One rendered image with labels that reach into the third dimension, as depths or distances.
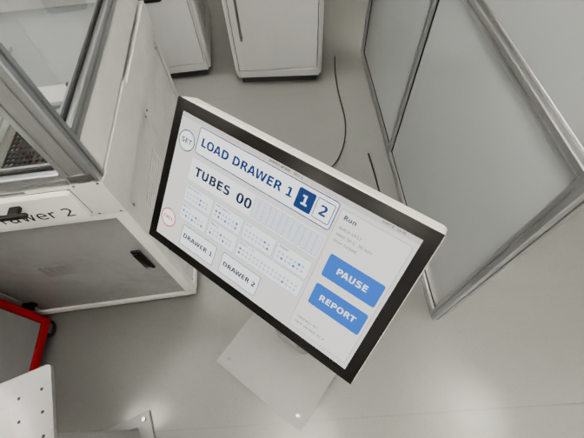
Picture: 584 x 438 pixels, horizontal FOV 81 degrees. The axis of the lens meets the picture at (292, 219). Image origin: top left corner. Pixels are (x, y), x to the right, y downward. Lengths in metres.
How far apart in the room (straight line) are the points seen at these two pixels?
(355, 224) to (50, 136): 0.67
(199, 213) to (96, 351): 1.30
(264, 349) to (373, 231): 1.16
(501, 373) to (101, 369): 1.74
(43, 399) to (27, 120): 0.62
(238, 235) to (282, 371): 1.03
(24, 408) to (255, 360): 0.86
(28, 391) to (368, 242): 0.85
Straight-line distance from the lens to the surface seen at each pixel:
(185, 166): 0.70
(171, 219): 0.75
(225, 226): 0.65
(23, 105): 0.86
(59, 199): 1.06
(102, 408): 1.83
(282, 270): 0.61
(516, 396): 1.83
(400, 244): 0.52
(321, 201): 0.54
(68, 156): 0.94
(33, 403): 1.05
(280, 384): 1.59
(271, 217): 0.59
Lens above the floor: 1.61
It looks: 59 degrees down
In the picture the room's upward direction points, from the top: 4 degrees counter-clockwise
